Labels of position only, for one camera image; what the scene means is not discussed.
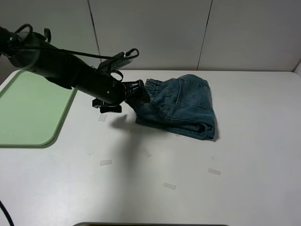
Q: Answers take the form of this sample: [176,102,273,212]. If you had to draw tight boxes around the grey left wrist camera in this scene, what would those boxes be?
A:
[98,57,133,71]

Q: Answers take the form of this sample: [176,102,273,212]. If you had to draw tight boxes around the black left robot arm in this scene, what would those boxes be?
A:
[0,24,150,113]

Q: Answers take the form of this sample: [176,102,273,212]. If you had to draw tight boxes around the clear tape strip left front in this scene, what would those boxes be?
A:
[100,160,112,166]

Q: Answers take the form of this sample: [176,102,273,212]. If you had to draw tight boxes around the blue children's denim shorts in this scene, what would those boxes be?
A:
[126,74,216,140]

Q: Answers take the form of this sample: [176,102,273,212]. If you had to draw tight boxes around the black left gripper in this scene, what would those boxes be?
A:
[89,79,151,113]

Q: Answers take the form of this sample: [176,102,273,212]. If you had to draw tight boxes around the light green plastic tray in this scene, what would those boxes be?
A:
[0,70,76,147]

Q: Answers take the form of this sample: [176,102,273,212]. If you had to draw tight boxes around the clear tape strip front right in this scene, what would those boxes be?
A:
[208,168,221,176]

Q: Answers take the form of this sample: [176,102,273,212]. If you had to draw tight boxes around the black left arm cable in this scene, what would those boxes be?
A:
[0,23,140,81]

